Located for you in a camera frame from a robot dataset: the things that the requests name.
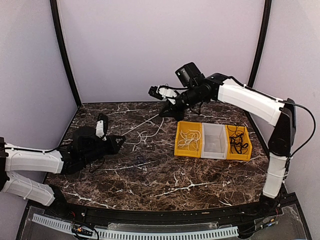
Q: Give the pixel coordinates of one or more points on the white slotted cable duct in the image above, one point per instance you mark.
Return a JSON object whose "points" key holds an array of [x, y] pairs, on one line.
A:
{"points": [[99, 233]]}

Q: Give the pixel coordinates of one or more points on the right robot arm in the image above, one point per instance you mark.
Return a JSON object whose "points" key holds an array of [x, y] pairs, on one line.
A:
{"points": [[278, 113]]}

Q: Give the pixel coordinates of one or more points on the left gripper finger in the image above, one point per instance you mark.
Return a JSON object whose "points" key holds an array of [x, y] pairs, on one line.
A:
{"points": [[114, 137], [119, 144]]}

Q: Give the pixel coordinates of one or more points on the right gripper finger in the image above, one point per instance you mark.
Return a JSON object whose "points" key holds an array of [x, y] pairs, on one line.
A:
{"points": [[164, 109], [173, 115]]}

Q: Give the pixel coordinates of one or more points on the white translucent bin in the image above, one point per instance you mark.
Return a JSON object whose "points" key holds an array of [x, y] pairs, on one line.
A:
{"points": [[214, 141]]}

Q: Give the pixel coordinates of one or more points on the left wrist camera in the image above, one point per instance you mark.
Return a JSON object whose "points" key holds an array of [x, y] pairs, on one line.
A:
{"points": [[102, 126]]}

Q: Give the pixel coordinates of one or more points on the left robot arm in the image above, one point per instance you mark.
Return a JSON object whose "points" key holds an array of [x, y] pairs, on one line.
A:
{"points": [[87, 146]]}

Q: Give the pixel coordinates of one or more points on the yellow bin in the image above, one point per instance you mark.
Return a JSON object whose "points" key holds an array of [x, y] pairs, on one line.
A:
{"points": [[239, 146], [188, 139]]}

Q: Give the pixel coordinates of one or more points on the black frame post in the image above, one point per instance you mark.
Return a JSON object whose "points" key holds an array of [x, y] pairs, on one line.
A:
{"points": [[63, 52], [261, 42]]}

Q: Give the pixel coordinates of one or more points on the left black frame post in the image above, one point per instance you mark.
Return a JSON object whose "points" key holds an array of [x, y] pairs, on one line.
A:
{"points": [[63, 52]]}

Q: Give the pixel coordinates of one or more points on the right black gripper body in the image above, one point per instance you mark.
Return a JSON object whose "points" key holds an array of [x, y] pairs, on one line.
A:
{"points": [[180, 112]]}

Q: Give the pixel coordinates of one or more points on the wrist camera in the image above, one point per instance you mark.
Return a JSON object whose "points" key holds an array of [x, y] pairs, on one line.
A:
{"points": [[102, 126], [163, 92]]}

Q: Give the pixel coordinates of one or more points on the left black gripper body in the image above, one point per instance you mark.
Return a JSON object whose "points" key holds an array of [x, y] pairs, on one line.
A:
{"points": [[110, 150]]}

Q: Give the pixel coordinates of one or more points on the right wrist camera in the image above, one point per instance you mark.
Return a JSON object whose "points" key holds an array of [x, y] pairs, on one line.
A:
{"points": [[163, 92]]}

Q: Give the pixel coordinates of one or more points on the right black frame post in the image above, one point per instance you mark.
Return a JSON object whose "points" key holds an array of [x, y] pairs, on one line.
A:
{"points": [[261, 42]]}

